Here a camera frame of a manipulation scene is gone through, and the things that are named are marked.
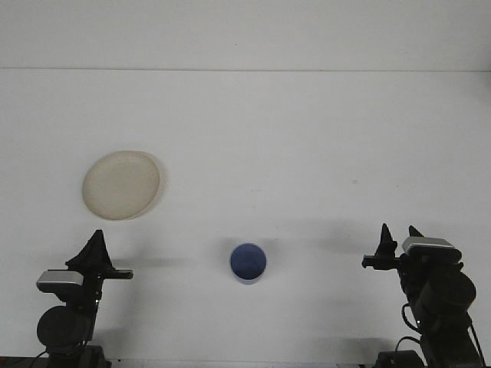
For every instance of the pale blue cup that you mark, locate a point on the pale blue cup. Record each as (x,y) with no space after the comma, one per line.
(247,262)

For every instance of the pale round plate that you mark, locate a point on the pale round plate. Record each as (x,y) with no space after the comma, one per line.
(120,186)

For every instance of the grey camera box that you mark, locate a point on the grey camera box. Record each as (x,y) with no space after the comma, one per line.
(429,243)
(57,280)

